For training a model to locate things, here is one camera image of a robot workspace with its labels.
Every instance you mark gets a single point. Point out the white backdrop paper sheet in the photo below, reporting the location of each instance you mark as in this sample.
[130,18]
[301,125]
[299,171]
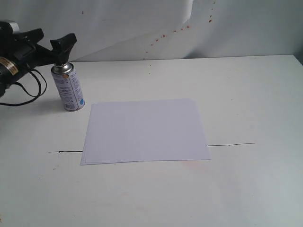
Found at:
[114,21]

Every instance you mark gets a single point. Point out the white spray can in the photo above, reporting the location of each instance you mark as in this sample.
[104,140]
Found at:
[68,86]

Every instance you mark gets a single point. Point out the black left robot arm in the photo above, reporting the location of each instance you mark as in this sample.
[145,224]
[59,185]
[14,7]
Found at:
[20,53]

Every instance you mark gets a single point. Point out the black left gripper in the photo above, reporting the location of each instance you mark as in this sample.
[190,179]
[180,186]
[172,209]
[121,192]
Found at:
[21,53]

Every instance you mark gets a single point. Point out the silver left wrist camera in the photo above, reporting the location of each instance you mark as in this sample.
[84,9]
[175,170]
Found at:
[9,27]

